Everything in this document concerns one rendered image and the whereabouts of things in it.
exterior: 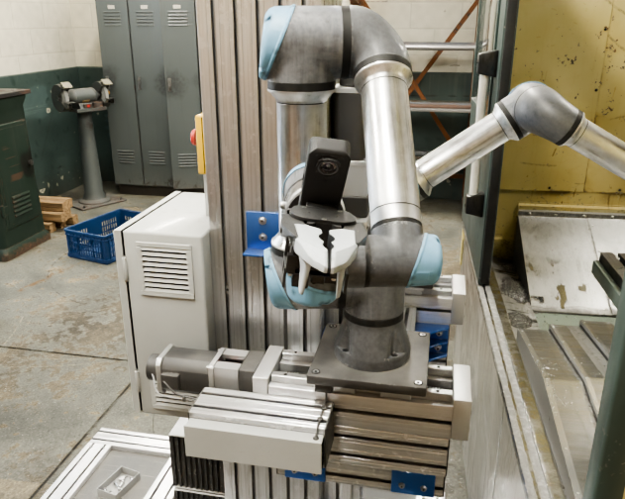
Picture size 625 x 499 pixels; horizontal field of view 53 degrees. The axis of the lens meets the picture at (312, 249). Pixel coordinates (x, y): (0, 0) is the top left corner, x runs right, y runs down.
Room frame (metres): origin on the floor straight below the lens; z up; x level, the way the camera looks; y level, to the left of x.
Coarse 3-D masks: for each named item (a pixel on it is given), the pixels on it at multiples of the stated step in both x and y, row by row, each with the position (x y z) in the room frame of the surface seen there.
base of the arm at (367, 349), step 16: (352, 320) 1.07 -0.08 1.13; (368, 320) 1.05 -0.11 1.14; (400, 320) 1.08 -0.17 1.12; (352, 336) 1.06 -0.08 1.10; (368, 336) 1.05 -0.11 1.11; (384, 336) 1.05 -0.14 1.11; (400, 336) 1.07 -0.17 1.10; (336, 352) 1.09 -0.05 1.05; (352, 352) 1.05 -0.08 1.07; (368, 352) 1.04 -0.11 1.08; (384, 352) 1.04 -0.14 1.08; (400, 352) 1.06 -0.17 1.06; (368, 368) 1.03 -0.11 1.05; (384, 368) 1.03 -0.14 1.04
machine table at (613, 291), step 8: (600, 256) 2.04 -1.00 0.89; (608, 256) 2.00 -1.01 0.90; (624, 256) 2.00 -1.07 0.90; (592, 264) 2.05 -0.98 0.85; (600, 264) 2.01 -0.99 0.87; (608, 264) 1.95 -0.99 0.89; (616, 264) 1.93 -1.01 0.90; (624, 264) 1.99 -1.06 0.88; (592, 272) 2.04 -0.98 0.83; (600, 272) 1.96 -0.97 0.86; (608, 272) 1.94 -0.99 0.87; (616, 272) 1.87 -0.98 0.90; (600, 280) 1.94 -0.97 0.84; (608, 280) 1.87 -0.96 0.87; (616, 280) 1.85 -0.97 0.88; (608, 288) 1.86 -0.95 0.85; (616, 288) 1.81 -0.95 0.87; (608, 296) 1.84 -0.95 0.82; (616, 296) 1.78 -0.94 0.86; (616, 304) 1.77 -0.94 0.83
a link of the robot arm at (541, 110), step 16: (528, 96) 1.57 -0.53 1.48; (544, 96) 1.55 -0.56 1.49; (560, 96) 1.55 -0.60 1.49; (528, 112) 1.55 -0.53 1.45; (544, 112) 1.52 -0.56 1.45; (560, 112) 1.51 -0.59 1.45; (576, 112) 1.52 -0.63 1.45; (528, 128) 1.56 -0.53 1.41; (544, 128) 1.52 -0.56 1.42; (560, 128) 1.50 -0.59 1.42; (576, 128) 1.50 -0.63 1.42; (592, 128) 1.51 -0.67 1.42; (560, 144) 1.52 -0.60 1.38; (576, 144) 1.51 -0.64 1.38; (592, 144) 1.50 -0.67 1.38; (608, 144) 1.50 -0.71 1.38; (624, 144) 1.51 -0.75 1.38; (592, 160) 1.53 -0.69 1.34; (608, 160) 1.50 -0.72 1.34; (624, 160) 1.49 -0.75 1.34; (624, 176) 1.50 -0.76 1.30
